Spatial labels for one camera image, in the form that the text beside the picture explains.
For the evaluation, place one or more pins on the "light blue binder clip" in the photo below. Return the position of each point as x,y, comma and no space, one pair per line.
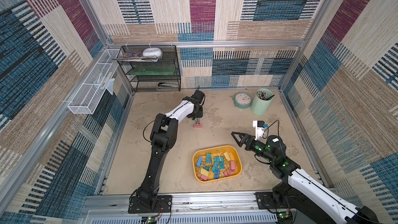
199,162

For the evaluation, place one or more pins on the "pale yellow binder clip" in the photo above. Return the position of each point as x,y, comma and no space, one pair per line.
204,172

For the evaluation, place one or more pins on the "mint green alarm clock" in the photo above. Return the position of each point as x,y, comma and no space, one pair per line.
242,100

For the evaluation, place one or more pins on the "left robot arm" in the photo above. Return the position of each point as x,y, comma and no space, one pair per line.
163,138

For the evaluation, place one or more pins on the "mint green pen cup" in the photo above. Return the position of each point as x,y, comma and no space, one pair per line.
259,107

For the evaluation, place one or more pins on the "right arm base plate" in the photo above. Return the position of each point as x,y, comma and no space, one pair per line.
274,200

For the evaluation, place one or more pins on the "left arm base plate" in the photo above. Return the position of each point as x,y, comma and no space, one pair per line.
161,203

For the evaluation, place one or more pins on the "magazines on shelf top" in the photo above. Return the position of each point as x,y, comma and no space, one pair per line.
136,57

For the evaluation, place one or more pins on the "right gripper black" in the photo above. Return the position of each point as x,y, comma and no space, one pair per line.
249,141

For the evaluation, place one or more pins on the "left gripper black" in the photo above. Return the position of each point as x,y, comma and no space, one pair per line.
200,115

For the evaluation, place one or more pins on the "yellow plastic storage tray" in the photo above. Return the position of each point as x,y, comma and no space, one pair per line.
217,152

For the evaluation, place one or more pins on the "teal binder clip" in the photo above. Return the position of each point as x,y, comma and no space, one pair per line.
208,158
219,160
215,167

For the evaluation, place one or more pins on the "pink binder clip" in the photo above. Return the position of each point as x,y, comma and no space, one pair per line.
230,168
202,177
197,123

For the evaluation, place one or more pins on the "black mesh desk shelf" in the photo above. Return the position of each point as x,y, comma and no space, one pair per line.
163,75

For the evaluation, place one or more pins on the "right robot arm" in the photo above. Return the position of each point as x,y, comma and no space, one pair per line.
298,189

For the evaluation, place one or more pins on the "pens in cup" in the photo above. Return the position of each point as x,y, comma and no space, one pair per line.
264,95

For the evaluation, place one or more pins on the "white wire wall basket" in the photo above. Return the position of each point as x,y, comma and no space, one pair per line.
97,82

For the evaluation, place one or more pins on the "white round tape dispenser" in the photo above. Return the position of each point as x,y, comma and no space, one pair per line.
152,52

